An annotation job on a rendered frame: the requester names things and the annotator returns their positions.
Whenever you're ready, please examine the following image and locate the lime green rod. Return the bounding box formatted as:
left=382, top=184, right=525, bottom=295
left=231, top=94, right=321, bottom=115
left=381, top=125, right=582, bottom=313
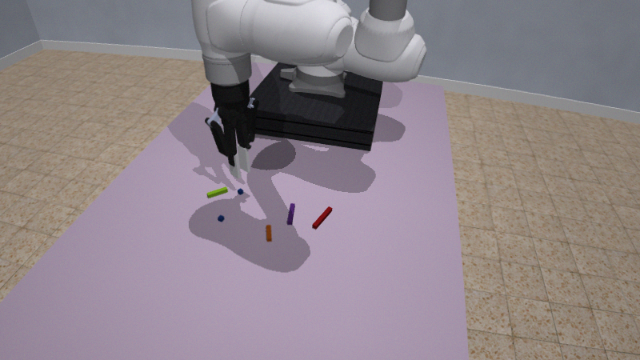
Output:
left=207, top=187, right=228, bottom=198

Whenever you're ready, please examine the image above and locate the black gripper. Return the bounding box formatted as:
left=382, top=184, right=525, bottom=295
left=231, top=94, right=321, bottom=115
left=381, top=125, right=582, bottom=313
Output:
left=205, top=79, right=259, bottom=178

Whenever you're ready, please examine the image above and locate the purple rod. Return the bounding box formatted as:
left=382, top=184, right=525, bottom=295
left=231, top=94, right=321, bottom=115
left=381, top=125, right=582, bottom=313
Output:
left=287, top=203, right=295, bottom=225

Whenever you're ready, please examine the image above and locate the dark red rod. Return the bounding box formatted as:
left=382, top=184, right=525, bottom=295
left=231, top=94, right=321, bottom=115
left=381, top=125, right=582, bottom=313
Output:
left=313, top=206, right=332, bottom=229

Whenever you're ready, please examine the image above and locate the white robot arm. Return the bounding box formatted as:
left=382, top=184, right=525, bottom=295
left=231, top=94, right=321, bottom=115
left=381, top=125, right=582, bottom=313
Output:
left=191, top=0, right=426, bottom=98

